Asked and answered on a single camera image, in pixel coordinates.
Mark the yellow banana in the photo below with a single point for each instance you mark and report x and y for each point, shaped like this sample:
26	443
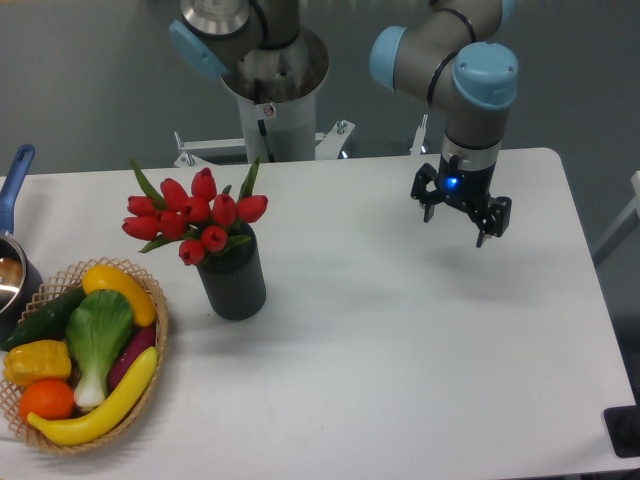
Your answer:
109	414

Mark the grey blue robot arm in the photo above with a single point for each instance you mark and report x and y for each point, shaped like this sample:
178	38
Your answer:
449	63

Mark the orange fruit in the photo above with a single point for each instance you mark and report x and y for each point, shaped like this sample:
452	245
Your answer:
50	399

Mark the red tulip bouquet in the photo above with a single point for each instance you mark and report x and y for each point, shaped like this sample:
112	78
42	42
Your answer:
209	225

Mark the green bok choy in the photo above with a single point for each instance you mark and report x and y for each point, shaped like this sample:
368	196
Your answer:
96	333

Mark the yellow bell pepper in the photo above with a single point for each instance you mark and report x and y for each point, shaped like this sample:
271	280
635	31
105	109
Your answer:
36	361

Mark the green cucumber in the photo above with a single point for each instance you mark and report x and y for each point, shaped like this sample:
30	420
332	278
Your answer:
46	323

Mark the white frame at right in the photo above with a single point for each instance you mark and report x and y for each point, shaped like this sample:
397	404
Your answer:
620	228

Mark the dark grey ribbed vase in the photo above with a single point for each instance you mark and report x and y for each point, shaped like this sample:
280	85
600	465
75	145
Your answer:
234	282

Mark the woven wicker basket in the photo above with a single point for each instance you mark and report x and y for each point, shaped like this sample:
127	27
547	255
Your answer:
61	283

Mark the black device at table edge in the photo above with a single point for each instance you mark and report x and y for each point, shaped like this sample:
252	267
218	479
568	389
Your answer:
623	428

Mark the purple eggplant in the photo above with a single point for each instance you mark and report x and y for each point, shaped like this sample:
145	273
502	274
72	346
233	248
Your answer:
142	339

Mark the blue handled saucepan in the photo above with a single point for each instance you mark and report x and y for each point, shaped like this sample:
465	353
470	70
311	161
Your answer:
20	279

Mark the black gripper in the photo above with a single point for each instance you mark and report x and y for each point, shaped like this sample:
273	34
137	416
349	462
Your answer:
491	215

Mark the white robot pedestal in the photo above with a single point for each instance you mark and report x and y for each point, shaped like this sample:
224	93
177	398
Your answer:
276	92

